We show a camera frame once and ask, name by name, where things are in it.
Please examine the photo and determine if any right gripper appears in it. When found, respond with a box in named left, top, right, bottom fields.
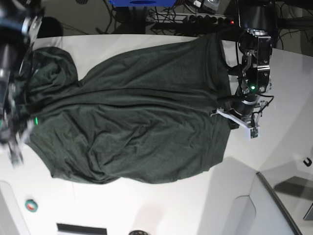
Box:
left=0, top=116, right=35, bottom=152

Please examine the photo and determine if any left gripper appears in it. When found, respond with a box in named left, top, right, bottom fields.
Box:
left=210, top=94, right=274, bottom=129

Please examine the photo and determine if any dark green t-shirt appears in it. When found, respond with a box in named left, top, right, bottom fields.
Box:
left=16, top=34, right=230, bottom=184

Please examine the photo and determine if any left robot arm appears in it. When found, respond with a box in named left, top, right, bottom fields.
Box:
left=215, top=0, right=277, bottom=129

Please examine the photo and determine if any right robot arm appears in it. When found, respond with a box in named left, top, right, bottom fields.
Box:
left=0, top=0, right=45, bottom=152

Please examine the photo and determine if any green red tape roll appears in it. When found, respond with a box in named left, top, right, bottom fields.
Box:
left=25, top=199, right=38, bottom=212

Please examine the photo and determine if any black U-shaped hook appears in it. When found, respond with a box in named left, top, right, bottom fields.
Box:
left=303, top=158, right=313, bottom=167

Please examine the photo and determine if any grey power strip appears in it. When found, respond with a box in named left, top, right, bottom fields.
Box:
left=146, top=13, right=235, bottom=25

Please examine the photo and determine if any small black round object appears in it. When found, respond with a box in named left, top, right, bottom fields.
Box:
left=129, top=230, right=148, bottom=235

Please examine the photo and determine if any blue plastic bin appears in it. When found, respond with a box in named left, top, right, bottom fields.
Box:
left=109, top=0, right=176, bottom=7

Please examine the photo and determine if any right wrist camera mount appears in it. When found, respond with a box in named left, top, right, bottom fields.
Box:
left=9, top=146, right=23, bottom=167

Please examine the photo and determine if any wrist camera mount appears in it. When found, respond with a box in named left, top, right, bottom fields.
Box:
left=248, top=126, right=260, bottom=140
left=9, top=146, right=23, bottom=167

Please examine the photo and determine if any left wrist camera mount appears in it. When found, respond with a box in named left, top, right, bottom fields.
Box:
left=248, top=126, right=260, bottom=140

